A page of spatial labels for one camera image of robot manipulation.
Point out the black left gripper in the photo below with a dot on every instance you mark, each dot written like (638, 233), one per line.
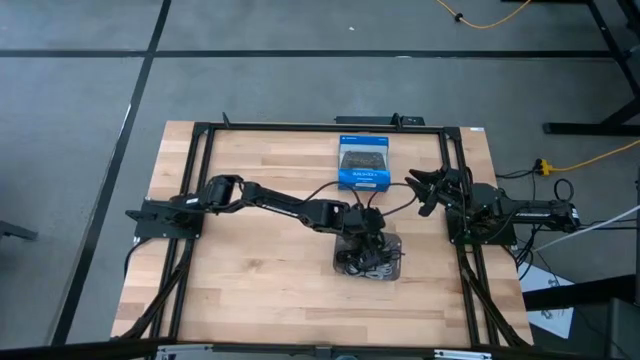
(369, 220)

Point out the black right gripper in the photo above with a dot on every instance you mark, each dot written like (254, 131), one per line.
(451, 187)

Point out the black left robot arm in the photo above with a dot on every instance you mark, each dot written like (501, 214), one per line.
(280, 205)

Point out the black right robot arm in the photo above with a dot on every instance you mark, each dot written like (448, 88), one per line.
(520, 212)

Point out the blue DualShock controller box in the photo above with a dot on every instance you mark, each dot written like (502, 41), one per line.
(364, 162)

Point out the white paper sheet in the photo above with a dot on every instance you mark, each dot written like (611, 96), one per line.
(550, 305)

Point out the black floor bar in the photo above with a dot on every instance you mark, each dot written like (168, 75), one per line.
(575, 295)

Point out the grey box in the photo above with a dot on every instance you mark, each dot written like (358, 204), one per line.
(625, 330)

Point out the dark furniture foot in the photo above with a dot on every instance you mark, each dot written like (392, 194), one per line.
(17, 231)

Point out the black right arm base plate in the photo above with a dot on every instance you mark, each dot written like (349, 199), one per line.
(495, 236)

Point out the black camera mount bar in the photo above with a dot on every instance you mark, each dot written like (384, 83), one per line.
(250, 351)

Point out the black aluminium table frame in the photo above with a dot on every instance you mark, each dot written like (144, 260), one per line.
(205, 150)

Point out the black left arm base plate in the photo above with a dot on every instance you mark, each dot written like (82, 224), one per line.
(160, 225)

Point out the black neighbouring stand frame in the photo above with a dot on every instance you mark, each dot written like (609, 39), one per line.
(607, 60)

